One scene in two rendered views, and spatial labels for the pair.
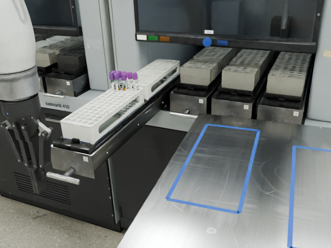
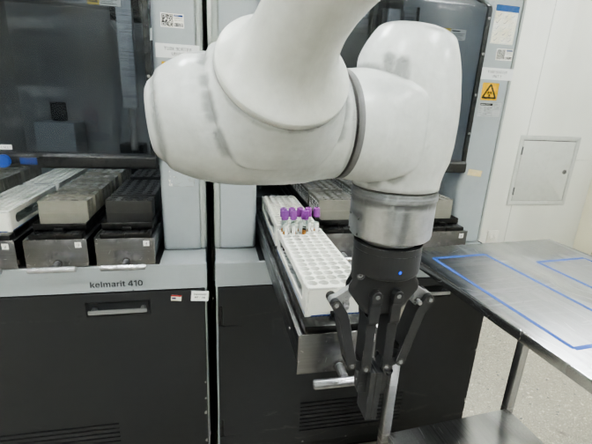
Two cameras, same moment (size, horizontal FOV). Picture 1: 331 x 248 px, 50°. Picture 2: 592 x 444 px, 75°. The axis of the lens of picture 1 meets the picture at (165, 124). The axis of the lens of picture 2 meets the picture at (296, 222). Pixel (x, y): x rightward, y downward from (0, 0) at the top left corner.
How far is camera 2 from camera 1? 76 cm
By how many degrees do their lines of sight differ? 35
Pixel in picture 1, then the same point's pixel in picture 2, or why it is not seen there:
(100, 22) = not seen: hidden behind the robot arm
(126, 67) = (235, 208)
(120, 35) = not seen: hidden behind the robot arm
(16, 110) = (415, 264)
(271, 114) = (437, 240)
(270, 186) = not seen: outside the picture
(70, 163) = (336, 354)
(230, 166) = (540, 294)
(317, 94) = (461, 214)
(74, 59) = (144, 205)
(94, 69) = (177, 218)
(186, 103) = (343, 243)
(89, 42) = (173, 176)
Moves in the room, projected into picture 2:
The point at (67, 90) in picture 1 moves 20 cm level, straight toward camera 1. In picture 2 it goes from (143, 255) to (196, 279)
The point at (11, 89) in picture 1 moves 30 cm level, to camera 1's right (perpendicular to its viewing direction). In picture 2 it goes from (429, 222) to (556, 193)
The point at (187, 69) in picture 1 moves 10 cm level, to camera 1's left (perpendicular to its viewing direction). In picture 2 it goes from (329, 203) to (300, 206)
